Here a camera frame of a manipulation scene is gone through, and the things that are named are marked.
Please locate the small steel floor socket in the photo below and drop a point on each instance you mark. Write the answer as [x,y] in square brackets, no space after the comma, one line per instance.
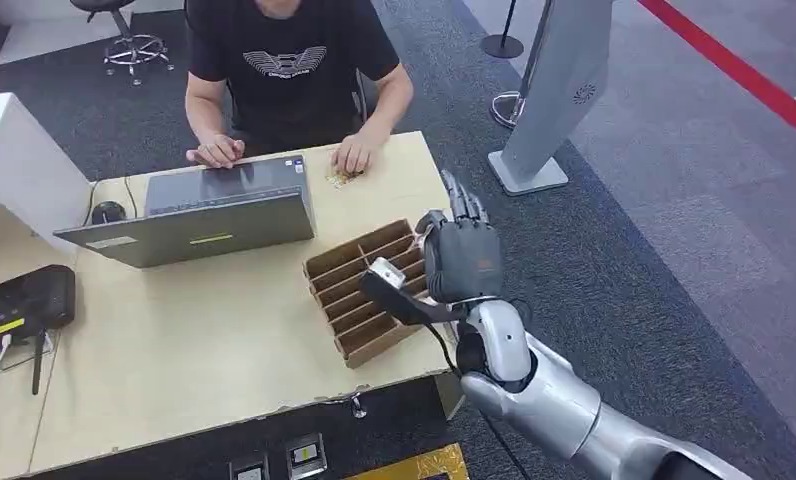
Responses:
[249,470]

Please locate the chrome stanchion base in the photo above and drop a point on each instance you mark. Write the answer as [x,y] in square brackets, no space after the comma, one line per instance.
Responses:
[506,109]

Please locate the white cabinet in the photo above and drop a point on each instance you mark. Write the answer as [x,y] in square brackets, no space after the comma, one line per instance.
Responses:
[20,166]

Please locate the wooden card box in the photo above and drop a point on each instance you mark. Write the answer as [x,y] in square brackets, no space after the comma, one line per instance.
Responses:
[365,344]

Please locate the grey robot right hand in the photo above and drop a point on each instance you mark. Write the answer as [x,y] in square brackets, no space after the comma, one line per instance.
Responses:
[464,262]

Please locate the black stanchion post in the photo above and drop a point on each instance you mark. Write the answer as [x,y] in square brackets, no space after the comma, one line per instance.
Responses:
[502,46]

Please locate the black stool chrome base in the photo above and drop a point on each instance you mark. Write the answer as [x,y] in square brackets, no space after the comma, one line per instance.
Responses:
[123,30]

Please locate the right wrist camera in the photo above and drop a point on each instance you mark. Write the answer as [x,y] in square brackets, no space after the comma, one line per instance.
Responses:
[391,291]

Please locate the person's right hand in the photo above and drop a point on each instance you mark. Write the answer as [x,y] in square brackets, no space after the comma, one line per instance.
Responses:
[216,151]

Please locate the person's hand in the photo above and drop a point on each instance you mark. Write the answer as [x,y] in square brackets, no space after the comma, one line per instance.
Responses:
[216,151]
[353,154]

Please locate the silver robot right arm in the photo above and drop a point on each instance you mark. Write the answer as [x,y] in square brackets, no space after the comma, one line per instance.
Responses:
[544,397]

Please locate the person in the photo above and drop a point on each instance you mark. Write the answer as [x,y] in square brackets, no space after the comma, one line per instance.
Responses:
[292,66]

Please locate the black router antenna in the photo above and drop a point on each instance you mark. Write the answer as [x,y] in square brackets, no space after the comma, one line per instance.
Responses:
[37,364]

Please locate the person's left hand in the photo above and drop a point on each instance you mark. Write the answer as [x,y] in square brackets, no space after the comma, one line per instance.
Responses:
[353,154]

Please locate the black computer mouse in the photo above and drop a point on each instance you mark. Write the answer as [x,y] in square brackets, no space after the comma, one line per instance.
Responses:
[108,212]

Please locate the grey laptop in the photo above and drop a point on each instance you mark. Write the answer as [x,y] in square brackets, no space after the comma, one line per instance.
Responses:
[192,228]

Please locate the brown card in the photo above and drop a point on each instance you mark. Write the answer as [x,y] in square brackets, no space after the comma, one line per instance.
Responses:
[337,179]

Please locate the black router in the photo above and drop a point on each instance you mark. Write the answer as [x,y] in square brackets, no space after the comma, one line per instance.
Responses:
[34,301]

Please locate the yellow foil sheet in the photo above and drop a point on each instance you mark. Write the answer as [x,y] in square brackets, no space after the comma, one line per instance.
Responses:
[411,467]

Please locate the grey kiosk stand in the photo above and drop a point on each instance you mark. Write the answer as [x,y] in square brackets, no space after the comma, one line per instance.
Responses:
[560,79]

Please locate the red floor tape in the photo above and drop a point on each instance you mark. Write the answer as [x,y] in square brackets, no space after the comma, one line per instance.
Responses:
[736,66]

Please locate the metal desk key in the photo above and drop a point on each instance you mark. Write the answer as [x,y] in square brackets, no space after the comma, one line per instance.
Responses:
[357,405]

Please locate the large steel floor socket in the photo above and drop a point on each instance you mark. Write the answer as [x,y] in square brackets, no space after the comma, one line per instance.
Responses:
[306,456]

